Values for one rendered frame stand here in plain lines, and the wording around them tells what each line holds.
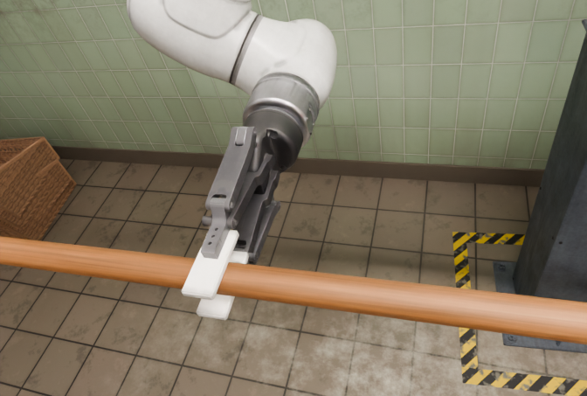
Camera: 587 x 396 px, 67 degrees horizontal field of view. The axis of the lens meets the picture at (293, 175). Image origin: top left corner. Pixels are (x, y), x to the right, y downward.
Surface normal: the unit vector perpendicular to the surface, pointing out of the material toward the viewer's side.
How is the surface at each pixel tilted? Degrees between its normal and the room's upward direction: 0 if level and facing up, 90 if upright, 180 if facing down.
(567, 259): 90
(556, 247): 90
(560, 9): 90
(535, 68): 90
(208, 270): 0
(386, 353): 0
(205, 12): 72
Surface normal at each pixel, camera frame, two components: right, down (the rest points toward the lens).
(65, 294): -0.18, -0.69
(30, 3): -0.25, 0.73
